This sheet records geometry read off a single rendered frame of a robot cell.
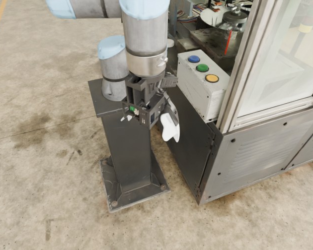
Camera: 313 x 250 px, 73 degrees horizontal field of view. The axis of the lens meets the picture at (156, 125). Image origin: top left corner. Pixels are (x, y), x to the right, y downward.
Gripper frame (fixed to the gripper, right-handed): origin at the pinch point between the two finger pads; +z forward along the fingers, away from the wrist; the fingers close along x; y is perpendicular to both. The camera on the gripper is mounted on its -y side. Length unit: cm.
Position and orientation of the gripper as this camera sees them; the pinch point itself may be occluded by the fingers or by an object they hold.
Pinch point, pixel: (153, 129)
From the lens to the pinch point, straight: 57.3
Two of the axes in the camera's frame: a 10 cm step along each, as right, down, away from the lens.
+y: -5.1, 6.3, -5.9
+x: 8.6, 3.7, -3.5
